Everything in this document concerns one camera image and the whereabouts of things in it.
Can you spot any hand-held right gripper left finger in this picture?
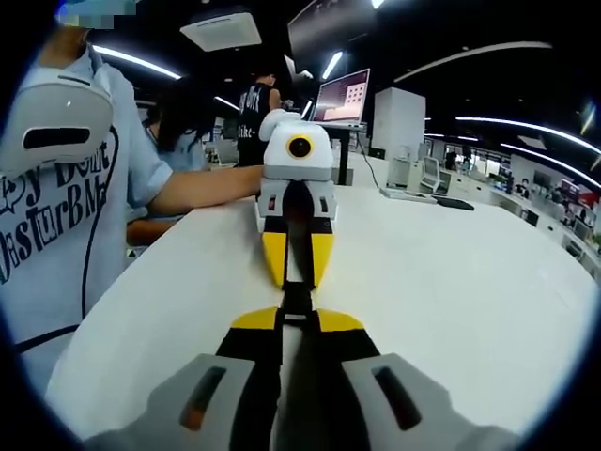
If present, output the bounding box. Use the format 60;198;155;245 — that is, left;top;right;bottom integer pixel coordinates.
83;304;286;451

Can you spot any white chest-worn device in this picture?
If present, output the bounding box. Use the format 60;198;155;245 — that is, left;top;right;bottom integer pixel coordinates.
0;65;116;179

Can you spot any white ceiling air conditioner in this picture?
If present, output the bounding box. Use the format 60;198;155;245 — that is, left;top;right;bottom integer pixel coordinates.
178;11;263;52

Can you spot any white square column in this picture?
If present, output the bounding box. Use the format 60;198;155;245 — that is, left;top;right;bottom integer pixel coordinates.
372;87;427;163

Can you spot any person's light blue printed shirt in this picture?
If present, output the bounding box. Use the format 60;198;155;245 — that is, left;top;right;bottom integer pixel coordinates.
0;46;176;391

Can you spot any row of white office desks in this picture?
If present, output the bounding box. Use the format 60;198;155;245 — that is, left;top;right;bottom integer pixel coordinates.
387;140;601;269

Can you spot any black plastic buckle socket part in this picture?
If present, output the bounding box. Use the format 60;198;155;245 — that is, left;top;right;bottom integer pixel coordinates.
283;279;315;309

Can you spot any black height-adjustable desk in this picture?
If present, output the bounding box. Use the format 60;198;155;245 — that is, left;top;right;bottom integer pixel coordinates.
307;122;370;187

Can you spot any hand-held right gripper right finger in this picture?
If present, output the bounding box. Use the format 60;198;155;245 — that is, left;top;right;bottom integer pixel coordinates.
312;309;522;451

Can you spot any white ceiling rail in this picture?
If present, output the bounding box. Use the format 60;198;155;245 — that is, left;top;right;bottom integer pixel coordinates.
393;40;554;85

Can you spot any white keyboard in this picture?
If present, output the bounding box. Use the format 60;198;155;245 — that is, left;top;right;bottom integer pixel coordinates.
378;185;439;205

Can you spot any black device cable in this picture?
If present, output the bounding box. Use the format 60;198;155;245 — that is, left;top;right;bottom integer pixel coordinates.
12;124;121;353

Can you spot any white office chair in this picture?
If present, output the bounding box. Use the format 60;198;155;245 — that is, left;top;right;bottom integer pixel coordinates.
421;156;450;194

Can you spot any laptop with red screen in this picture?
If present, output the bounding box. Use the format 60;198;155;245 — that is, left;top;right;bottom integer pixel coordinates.
310;68;372;132

